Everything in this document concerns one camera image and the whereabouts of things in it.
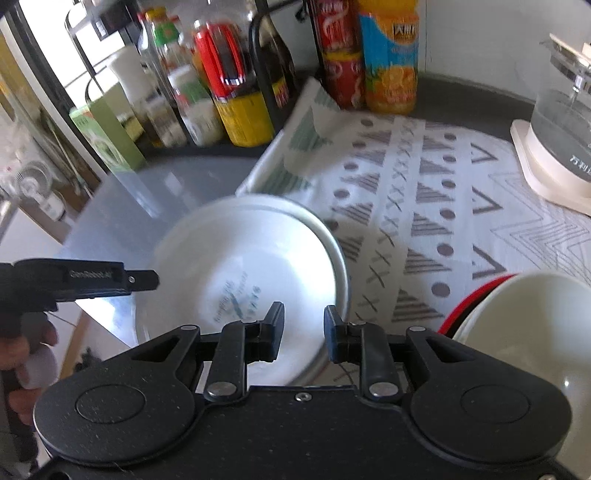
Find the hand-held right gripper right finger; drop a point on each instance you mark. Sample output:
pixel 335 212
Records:
pixel 331 333

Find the white bowl with blue print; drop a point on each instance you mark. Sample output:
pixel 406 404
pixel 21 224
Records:
pixel 221 249

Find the red label cola bottle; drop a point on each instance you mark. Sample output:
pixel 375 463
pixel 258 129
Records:
pixel 339 50

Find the pale green ceramic bowl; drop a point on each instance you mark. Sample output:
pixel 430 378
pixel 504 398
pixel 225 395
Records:
pixel 545 323

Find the person's left hand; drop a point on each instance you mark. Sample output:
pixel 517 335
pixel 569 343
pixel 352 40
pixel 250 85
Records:
pixel 32 355

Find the beige kettle base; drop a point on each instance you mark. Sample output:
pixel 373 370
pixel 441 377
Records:
pixel 540 170

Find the red cap yellow label bottle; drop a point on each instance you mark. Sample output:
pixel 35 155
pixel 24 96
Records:
pixel 235 101

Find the green carton box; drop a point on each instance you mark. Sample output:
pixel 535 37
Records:
pixel 108 134

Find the white desk fan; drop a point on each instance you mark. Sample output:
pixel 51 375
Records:
pixel 34 184

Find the white label seasoning jar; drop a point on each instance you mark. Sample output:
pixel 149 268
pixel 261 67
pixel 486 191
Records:
pixel 196 106

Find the small glass spice jar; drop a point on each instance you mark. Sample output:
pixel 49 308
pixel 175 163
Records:
pixel 159 122

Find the green cap clear bottle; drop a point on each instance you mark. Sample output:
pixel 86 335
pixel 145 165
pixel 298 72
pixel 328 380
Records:
pixel 168 41

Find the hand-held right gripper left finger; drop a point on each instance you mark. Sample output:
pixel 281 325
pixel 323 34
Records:
pixel 277 325

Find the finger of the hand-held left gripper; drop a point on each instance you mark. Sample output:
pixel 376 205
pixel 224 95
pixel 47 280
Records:
pixel 144 279

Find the white cylinder container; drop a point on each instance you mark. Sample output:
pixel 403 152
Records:
pixel 129 71

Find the dark sauce bottle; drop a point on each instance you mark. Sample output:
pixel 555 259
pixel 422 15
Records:
pixel 279 69

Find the orange juice bottle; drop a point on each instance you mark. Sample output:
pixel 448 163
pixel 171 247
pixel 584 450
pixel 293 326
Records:
pixel 390 60

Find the red and black bowl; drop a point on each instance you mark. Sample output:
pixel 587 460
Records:
pixel 455 307

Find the white grey patterned table mat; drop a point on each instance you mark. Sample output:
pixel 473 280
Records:
pixel 415 194

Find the glass kettle with beige lid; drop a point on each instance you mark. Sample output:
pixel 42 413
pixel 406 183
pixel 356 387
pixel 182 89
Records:
pixel 563 110

